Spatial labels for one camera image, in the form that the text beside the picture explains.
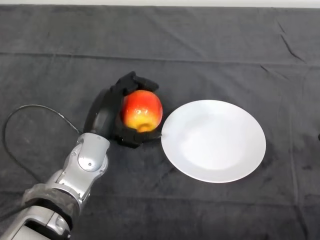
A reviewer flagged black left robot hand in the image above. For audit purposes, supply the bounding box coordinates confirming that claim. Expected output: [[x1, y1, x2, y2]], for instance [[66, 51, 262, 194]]
[[83, 71, 163, 149]]

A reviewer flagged red and yellow apple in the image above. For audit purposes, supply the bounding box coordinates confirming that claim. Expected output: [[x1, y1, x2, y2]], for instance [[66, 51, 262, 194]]
[[121, 89, 164, 133]]

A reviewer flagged white round plate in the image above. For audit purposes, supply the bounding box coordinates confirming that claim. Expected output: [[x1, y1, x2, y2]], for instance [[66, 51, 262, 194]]
[[160, 99, 267, 184]]

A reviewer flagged black cloth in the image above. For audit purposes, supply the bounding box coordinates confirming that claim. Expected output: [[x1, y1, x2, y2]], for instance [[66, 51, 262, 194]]
[[0, 4, 320, 240]]

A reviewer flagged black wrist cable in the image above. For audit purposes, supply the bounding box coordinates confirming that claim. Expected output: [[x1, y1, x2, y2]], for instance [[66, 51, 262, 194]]
[[2, 104, 81, 186]]

